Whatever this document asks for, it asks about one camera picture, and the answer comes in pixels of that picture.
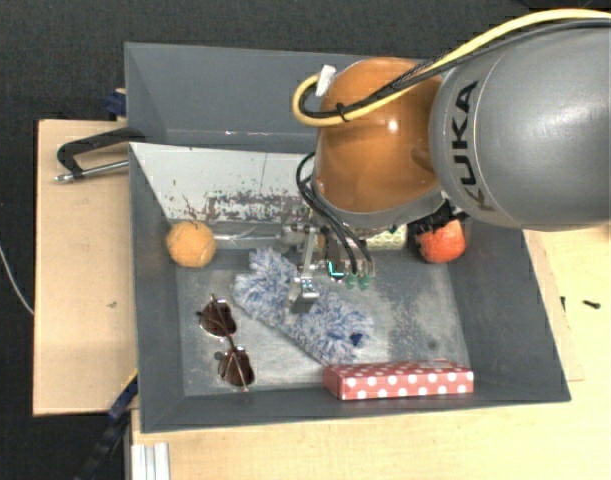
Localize blue and white fluffy cloth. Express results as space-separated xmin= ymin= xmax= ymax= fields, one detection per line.
xmin=229 ymin=246 xmax=375 ymax=367

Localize brown lens sunglasses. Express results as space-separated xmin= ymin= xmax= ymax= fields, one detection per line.
xmin=195 ymin=293 xmax=257 ymax=393

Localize orange-red toy fruit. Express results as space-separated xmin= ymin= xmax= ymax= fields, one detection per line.
xmin=415 ymin=217 xmax=467 ymax=264

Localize orange fuzzy ball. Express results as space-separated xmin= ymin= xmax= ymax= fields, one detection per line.
xmin=164 ymin=220 xmax=218 ymax=269

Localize red white-dotted box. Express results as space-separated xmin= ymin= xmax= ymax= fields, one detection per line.
xmin=322 ymin=360 xmax=475 ymax=402

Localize grey metal bin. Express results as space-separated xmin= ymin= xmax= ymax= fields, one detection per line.
xmin=123 ymin=41 xmax=572 ymax=434

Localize pale yellow dotted sponge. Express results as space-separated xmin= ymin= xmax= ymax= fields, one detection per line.
xmin=364 ymin=225 xmax=406 ymax=252

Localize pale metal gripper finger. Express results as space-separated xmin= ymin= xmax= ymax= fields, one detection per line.
xmin=290 ymin=276 xmax=321 ymax=315

